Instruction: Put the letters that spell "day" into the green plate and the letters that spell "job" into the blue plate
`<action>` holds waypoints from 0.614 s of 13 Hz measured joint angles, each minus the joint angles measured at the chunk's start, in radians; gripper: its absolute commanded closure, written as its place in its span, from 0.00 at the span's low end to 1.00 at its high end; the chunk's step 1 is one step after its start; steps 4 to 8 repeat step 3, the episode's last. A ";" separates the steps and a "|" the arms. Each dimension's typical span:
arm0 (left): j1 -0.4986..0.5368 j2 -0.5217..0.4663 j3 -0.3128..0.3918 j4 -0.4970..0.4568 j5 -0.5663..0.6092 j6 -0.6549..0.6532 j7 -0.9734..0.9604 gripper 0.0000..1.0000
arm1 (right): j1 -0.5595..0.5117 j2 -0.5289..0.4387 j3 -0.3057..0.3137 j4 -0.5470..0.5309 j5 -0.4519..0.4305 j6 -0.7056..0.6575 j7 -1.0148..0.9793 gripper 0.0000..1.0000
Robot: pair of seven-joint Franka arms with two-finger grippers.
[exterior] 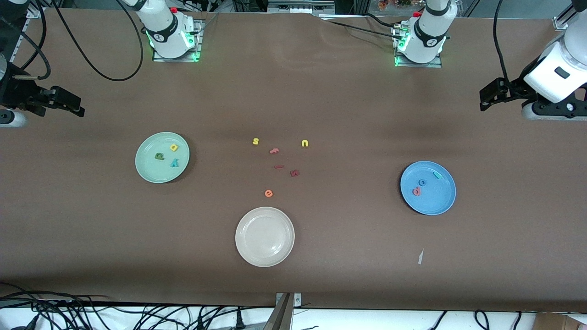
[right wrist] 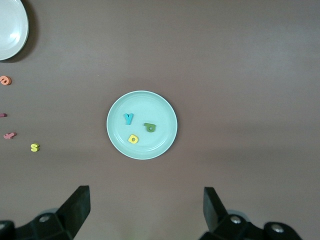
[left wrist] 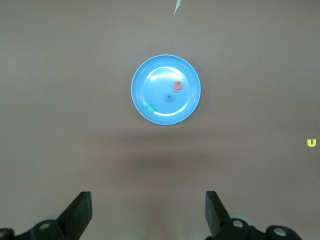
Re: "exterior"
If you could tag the grey background device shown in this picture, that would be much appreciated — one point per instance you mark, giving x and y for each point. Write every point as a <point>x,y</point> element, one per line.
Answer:
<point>300,7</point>

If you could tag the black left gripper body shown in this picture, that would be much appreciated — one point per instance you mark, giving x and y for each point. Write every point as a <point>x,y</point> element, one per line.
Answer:
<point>514,88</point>

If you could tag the colourful small objects pile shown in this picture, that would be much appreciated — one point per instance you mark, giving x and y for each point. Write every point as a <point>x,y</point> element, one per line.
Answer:
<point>394,3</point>

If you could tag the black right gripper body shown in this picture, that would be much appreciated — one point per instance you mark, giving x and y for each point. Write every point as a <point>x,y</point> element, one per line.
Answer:
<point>13,90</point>

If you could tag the blue plate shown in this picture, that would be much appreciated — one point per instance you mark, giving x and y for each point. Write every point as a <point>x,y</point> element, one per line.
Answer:
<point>435,201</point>

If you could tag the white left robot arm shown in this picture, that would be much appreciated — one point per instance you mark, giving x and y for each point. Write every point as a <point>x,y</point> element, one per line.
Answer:
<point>429,32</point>

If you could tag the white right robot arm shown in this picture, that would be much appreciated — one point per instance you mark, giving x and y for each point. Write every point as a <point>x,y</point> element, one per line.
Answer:
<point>165,32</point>

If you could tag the teal letter y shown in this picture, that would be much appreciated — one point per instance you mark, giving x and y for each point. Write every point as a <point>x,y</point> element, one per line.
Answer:
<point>174,163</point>

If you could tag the brown table cover mat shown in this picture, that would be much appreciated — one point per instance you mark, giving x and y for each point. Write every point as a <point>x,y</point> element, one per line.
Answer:
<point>293,91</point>

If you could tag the beige plate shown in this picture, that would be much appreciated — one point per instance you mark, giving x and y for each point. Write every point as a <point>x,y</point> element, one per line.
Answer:
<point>265,237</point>

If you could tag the white paper scrap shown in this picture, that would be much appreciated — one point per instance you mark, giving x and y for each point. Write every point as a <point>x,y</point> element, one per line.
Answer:
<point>420,257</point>

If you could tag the small metal bracket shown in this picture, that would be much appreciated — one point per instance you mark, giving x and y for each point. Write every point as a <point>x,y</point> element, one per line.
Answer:
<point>298,300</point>

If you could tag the cardboard box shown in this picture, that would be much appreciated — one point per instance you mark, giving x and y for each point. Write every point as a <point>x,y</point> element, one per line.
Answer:
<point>550,323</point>

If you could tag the green plate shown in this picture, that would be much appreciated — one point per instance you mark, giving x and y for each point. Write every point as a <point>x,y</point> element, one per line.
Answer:
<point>153,172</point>

